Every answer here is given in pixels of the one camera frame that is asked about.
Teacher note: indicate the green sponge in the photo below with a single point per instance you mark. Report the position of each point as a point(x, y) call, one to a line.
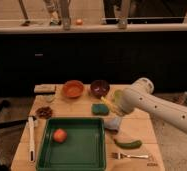
point(100, 109)

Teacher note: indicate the purple bowl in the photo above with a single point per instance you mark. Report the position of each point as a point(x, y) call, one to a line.
point(99, 88)

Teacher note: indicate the silver fork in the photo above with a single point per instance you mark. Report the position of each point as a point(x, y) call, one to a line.
point(121, 156)

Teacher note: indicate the green plastic tray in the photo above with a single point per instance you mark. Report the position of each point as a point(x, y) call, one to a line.
point(83, 150)

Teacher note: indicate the grey folded cloth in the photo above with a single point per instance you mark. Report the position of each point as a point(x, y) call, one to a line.
point(113, 124)

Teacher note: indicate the red apple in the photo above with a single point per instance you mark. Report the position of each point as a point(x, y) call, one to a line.
point(59, 135)

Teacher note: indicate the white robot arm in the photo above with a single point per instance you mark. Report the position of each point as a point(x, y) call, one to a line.
point(139, 94)

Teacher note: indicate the orange bowl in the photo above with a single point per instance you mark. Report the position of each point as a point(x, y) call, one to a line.
point(73, 89)

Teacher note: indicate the yellow banana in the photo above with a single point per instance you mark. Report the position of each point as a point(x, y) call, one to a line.
point(110, 105)

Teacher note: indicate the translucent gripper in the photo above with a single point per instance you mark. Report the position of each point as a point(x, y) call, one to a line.
point(117, 108)

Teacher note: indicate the brown pinecone cluster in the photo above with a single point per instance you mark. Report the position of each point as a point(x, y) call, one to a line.
point(44, 112)

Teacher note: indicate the green plastic cup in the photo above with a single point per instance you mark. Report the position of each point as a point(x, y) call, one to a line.
point(117, 95)

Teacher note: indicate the orange ball on shelf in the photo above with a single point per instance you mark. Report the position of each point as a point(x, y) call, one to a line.
point(79, 22)

